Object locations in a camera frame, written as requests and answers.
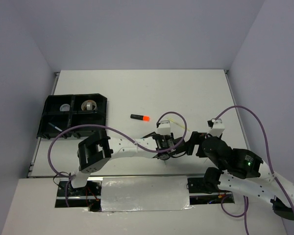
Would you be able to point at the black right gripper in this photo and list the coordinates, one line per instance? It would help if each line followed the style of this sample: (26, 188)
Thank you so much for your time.
(194, 139)

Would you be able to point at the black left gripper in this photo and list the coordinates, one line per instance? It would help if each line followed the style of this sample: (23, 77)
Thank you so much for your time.
(167, 137)

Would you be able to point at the yellow ballpoint pen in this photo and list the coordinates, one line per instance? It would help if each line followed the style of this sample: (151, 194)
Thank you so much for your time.
(178, 124)

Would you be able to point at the orange highlighter marker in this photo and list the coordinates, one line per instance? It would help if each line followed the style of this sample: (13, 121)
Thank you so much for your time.
(140, 117)

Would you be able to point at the large brown tape roll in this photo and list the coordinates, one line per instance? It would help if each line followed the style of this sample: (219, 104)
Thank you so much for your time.
(83, 105)

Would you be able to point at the clear paper clip jar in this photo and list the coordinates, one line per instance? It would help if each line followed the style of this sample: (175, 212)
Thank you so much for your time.
(64, 107)

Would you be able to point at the blue ballpoint pen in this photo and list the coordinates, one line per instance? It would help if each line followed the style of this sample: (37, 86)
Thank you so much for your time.
(55, 127)

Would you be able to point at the small clear tape roll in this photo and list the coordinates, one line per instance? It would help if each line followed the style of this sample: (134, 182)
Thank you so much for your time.
(89, 106)

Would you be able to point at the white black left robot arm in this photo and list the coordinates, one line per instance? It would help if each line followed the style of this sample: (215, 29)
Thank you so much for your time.
(95, 151)

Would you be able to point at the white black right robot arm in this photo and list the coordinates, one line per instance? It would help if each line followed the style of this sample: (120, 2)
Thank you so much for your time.
(240, 171)

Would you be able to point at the silver foil sheet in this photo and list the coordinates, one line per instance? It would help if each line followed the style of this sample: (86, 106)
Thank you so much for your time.
(140, 194)

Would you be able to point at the black four-compartment organizer tray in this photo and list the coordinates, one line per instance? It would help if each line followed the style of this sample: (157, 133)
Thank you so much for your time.
(74, 117)

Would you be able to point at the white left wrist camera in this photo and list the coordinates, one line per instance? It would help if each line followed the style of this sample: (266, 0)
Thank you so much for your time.
(164, 128)

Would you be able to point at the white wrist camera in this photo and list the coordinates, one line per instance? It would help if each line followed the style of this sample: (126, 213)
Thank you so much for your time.
(216, 127)
(164, 128)

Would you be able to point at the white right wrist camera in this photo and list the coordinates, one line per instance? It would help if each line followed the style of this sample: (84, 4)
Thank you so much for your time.
(216, 127)

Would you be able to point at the metal base rail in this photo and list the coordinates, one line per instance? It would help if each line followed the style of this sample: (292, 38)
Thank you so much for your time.
(89, 197)

